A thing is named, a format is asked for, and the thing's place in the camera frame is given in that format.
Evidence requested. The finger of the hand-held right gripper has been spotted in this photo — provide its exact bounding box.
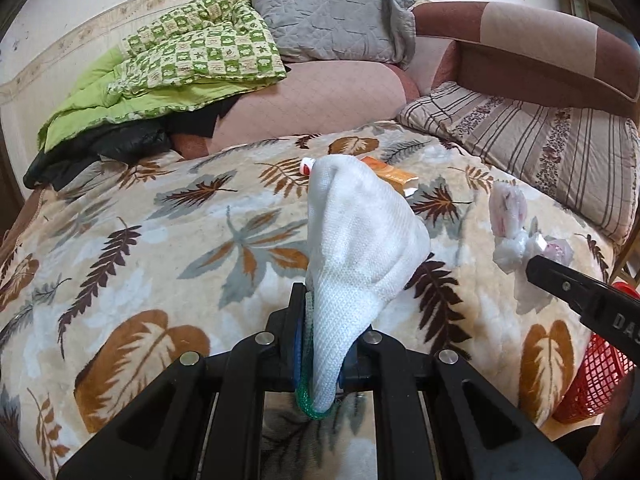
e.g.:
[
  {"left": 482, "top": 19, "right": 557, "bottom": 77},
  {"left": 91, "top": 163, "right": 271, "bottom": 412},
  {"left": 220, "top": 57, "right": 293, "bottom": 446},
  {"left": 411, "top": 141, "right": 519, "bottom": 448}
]
[{"left": 525, "top": 256, "right": 608, "bottom": 318}]

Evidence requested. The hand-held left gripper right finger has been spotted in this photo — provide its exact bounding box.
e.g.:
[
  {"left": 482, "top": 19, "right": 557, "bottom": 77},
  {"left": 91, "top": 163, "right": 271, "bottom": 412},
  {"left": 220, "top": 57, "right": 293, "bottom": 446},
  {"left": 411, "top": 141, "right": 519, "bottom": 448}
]
[{"left": 345, "top": 330, "right": 583, "bottom": 480}]

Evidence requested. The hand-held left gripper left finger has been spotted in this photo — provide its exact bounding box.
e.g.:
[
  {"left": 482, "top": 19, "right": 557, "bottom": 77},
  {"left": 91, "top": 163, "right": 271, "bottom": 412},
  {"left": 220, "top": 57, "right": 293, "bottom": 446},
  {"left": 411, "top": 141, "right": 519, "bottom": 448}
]
[{"left": 57, "top": 282, "right": 306, "bottom": 480}]

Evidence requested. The red plastic basket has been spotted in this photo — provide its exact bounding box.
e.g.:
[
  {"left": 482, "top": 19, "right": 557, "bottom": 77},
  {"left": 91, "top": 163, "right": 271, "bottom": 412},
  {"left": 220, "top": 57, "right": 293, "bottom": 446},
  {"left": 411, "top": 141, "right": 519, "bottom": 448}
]
[{"left": 552, "top": 282, "right": 640, "bottom": 423}]

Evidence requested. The clear plastic bag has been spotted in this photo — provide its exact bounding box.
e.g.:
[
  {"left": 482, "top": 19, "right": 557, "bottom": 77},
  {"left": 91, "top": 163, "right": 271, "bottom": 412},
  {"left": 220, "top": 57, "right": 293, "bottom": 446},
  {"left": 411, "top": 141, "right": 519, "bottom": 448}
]
[{"left": 489, "top": 181, "right": 573, "bottom": 273}]

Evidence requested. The white knit glove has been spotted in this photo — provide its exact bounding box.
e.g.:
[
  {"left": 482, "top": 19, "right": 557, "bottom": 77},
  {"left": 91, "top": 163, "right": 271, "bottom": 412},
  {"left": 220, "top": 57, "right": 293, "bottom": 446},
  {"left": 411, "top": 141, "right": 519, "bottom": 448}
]
[{"left": 295, "top": 155, "right": 432, "bottom": 418}]

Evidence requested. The striped brown pillow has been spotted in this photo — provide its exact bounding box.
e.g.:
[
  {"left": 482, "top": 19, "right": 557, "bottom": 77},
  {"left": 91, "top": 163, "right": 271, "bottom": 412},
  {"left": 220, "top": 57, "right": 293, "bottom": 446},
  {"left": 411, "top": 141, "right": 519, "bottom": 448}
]
[{"left": 397, "top": 82, "right": 640, "bottom": 246}]

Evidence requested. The leaf print blanket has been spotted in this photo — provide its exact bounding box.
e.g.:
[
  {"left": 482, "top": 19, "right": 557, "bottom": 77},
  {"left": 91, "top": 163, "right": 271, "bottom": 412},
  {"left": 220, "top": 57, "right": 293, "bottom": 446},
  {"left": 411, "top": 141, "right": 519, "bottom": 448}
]
[{"left": 0, "top": 132, "right": 618, "bottom": 480}]

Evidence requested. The brown sofa cushion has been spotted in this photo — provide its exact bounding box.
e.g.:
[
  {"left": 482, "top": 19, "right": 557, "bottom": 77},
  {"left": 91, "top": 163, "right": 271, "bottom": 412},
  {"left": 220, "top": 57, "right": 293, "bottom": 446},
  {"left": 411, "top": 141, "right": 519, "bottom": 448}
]
[{"left": 407, "top": 1, "right": 640, "bottom": 116}]

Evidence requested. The pink quilted cushion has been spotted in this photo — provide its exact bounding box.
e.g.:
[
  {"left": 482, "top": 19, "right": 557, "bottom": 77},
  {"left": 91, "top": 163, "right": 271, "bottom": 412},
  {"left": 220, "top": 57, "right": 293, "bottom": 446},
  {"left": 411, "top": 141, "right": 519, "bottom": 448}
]
[{"left": 207, "top": 60, "right": 421, "bottom": 153}]

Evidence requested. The black cloth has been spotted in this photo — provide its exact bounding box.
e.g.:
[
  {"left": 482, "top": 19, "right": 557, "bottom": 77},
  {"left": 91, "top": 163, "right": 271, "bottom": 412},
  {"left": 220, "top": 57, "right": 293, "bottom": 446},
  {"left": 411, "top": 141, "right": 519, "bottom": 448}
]
[{"left": 24, "top": 97, "right": 241, "bottom": 191}]

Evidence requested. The green patterned quilt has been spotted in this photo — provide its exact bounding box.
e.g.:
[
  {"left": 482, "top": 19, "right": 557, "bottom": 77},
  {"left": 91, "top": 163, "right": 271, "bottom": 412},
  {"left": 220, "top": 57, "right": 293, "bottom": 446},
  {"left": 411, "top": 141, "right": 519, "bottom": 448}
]
[{"left": 37, "top": 0, "right": 288, "bottom": 151}]

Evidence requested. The grey quilted pillow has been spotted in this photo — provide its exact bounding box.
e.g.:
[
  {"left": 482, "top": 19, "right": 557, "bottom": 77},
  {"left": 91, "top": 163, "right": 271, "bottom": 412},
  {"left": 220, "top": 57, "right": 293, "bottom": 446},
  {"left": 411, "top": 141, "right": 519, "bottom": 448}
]
[{"left": 245, "top": 0, "right": 417, "bottom": 66}]

